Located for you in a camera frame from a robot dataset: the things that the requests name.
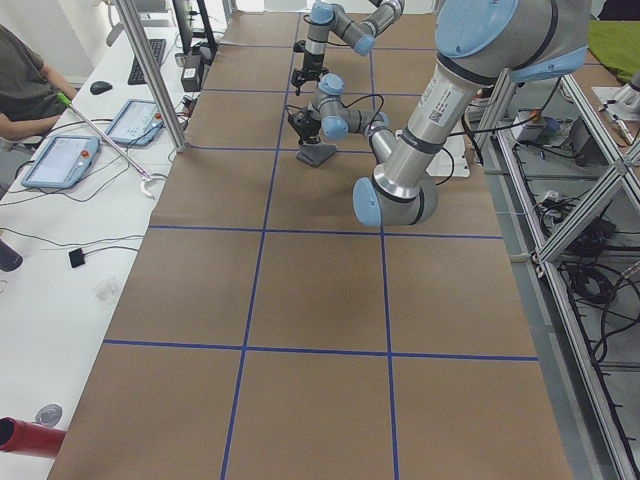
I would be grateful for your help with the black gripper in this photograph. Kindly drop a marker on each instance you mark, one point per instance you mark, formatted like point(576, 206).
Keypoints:
point(314, 62)
point(309, 127)

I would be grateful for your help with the pink and grey towel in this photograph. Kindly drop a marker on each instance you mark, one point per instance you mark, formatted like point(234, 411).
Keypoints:
point(315, 155)

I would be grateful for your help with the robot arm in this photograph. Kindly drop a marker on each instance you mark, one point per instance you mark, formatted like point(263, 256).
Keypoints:
point(476, 41)
point(325, 19)

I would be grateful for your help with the far teach pendant tablet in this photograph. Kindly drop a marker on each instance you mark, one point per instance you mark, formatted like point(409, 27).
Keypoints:
point(136, 124)

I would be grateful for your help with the teach pendant tablet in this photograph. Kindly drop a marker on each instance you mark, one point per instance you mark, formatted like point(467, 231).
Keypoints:
point(63, 162)
point(136, 124)

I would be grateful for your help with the black computer mouse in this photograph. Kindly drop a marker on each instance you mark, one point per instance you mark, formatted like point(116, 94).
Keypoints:
point(100, 87)

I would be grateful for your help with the near teach pendant tablet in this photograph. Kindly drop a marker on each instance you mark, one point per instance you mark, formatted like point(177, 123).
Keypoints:
point(63, 162)

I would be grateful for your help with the seated person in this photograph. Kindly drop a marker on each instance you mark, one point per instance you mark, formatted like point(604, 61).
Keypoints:
point(29, 90)

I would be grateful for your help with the red cylinder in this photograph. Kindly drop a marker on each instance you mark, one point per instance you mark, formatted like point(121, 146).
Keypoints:
point(30, 439)

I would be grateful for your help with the aluminium frame post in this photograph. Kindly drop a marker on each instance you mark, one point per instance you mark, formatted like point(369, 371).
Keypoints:
point(136, 35)

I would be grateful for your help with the metal rod with green handle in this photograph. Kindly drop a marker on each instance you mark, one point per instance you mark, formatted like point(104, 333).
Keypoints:
point(146, 178)

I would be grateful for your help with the aluminium frame rack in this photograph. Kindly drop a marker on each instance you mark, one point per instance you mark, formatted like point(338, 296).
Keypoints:
point(570, 165)

